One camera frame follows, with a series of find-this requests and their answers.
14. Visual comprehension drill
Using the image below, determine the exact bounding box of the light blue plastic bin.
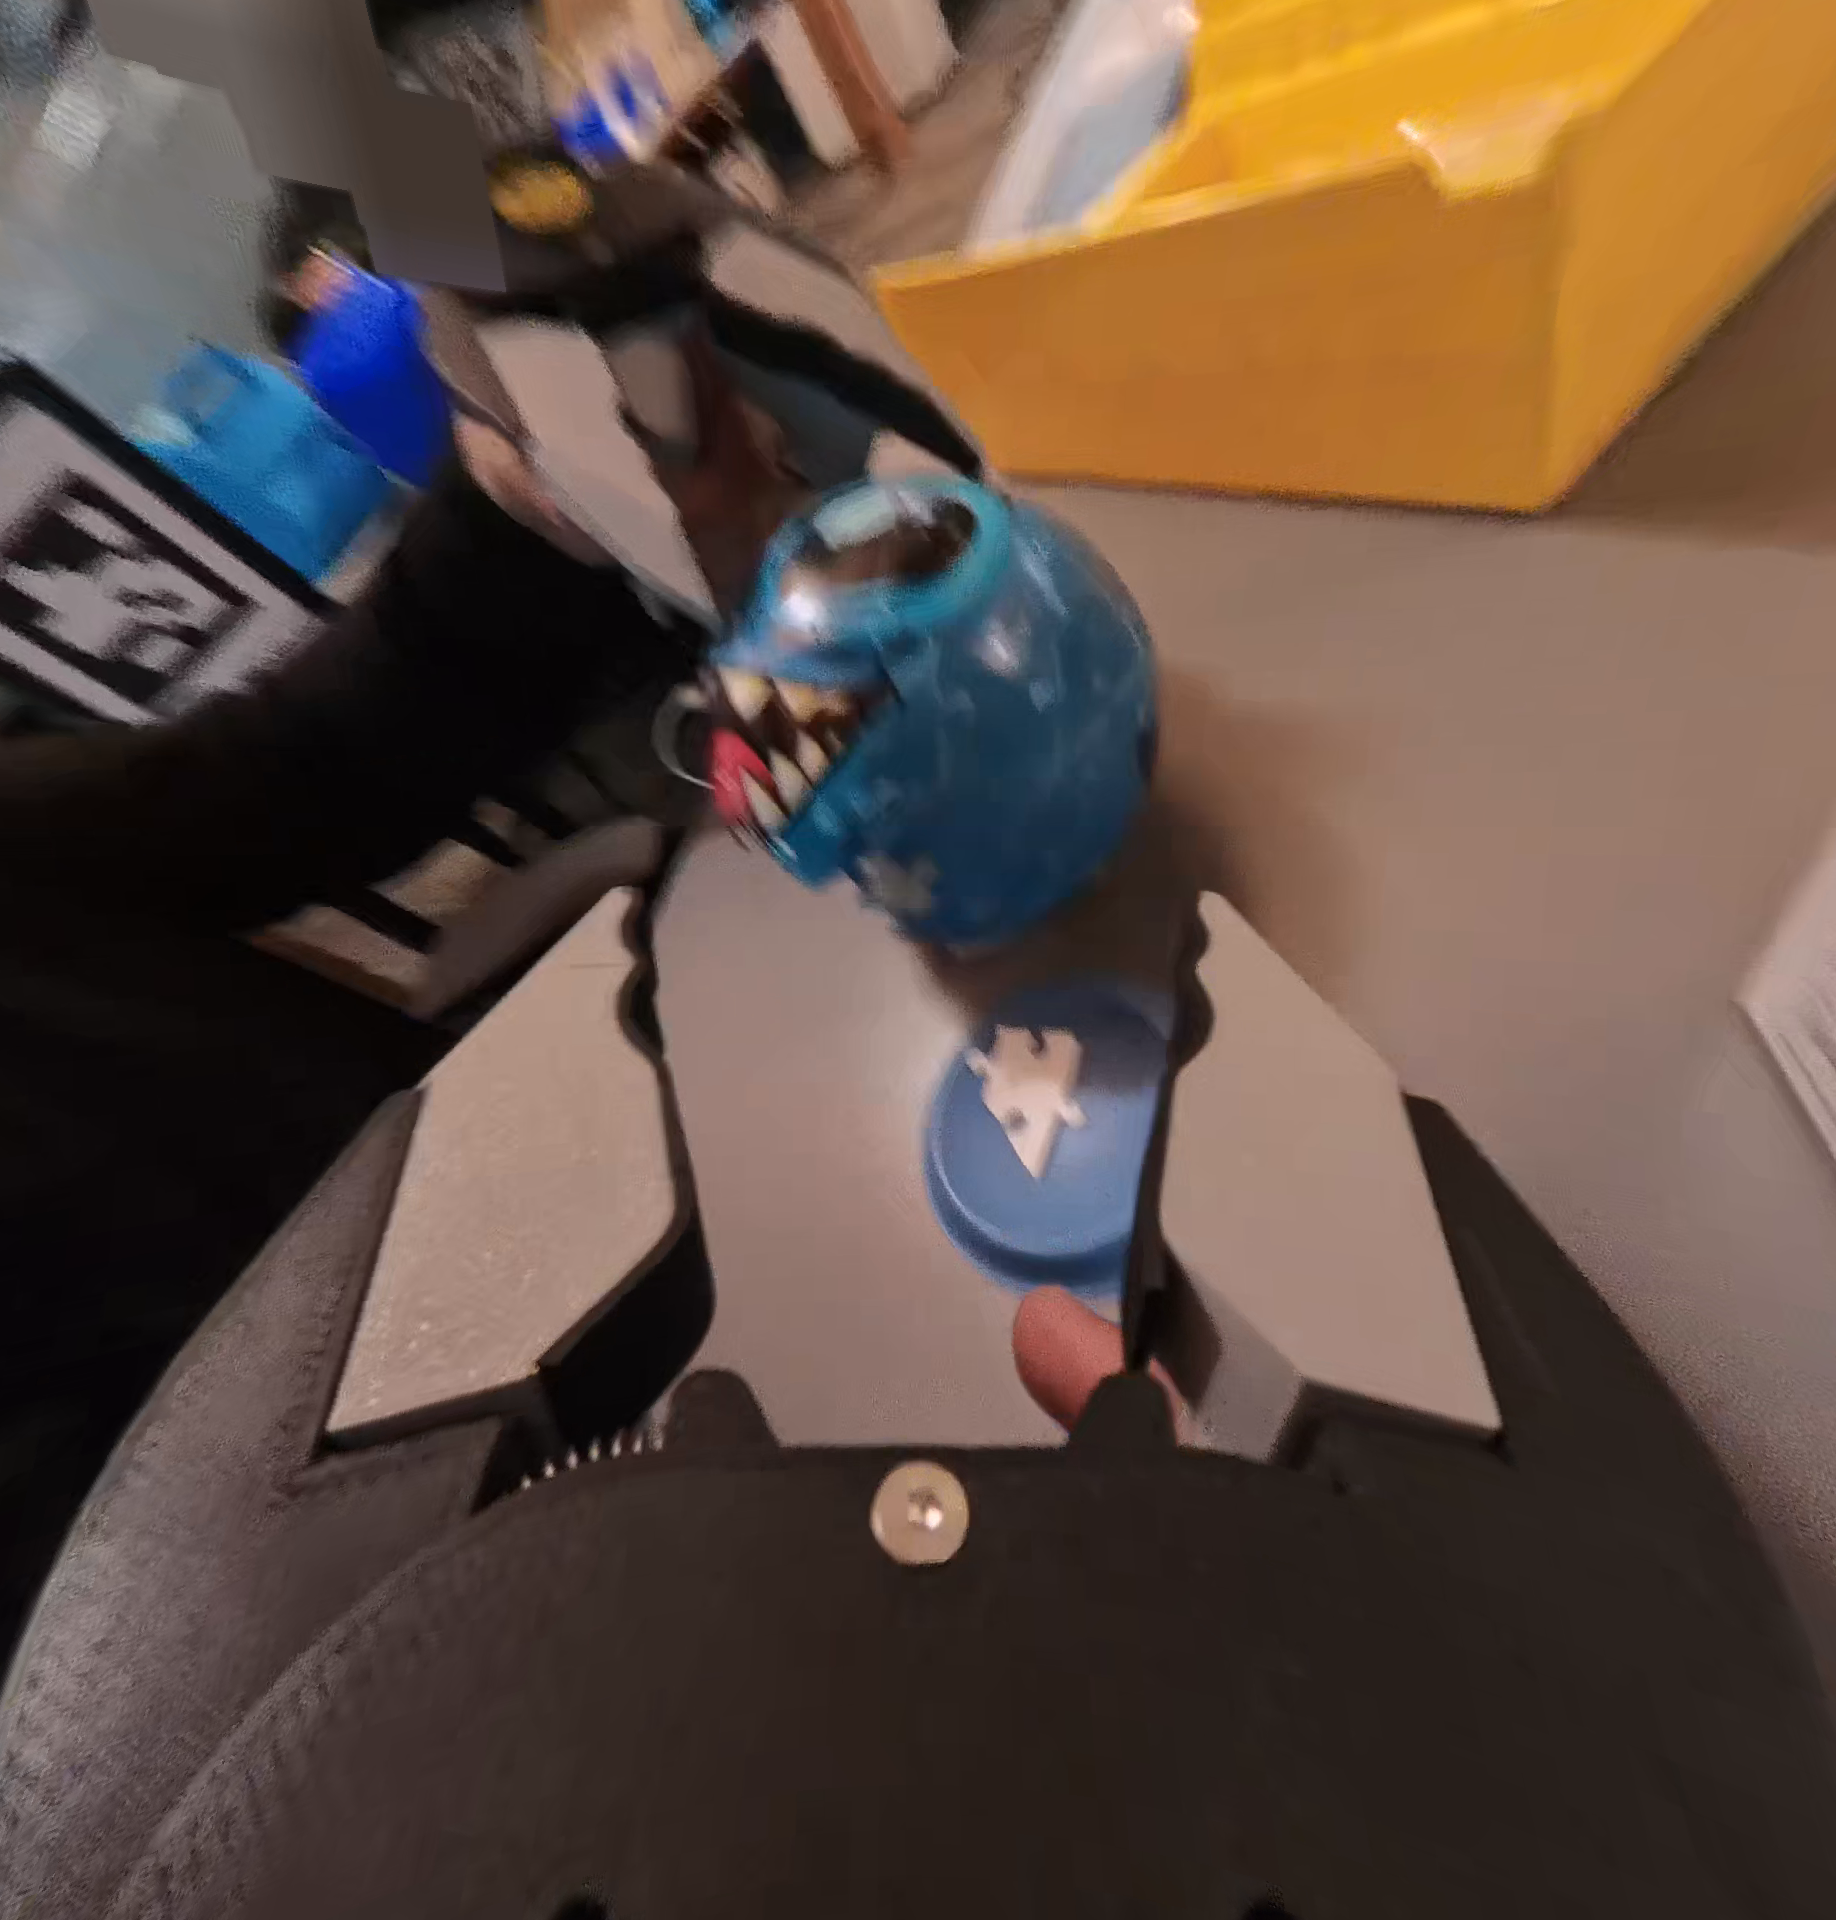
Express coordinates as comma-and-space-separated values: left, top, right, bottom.
130, 345, 408, 587

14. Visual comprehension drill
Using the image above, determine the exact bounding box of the person's right hand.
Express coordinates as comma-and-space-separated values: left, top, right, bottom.
1011, 1287, 1183, 1433

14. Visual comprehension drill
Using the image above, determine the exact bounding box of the black and white tag sign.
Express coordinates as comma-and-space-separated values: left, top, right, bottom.
0, 359, 333, 729

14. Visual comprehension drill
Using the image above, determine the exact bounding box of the printed cardboard puzzle box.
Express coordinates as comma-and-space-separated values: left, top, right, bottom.
1734, 794, 1836, 1186

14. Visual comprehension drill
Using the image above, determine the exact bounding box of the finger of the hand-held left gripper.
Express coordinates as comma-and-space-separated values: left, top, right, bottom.
470, 319, 728, 634
704, 237, 998, 474

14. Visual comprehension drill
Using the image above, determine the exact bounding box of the person's left forearm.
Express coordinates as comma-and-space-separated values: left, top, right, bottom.
0, 479, 709, 962

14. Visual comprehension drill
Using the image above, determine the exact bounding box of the blue cartoon puzzle ball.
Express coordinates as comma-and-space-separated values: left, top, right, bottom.
704, 477, 1159, 949

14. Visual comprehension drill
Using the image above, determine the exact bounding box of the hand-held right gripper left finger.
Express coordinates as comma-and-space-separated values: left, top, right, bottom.
326, 886, 709, 1448

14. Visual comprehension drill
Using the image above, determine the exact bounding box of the blue round ball stand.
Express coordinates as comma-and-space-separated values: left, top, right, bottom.
926, 981, 1174, 1298

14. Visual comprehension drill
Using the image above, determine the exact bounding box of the person's black clothed torso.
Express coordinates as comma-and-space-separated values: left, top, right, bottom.
0, 929, 424, 1652

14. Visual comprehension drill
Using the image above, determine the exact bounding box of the yellow plastic bin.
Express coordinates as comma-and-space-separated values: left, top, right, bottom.
872, 0, 1836, 514

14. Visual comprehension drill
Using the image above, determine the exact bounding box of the white puzzle piece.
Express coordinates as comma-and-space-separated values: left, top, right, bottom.
964, 1025, 1088, 1179

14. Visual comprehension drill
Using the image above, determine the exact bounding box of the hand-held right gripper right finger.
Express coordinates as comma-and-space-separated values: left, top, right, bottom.
1124, 891, 1504, 1463

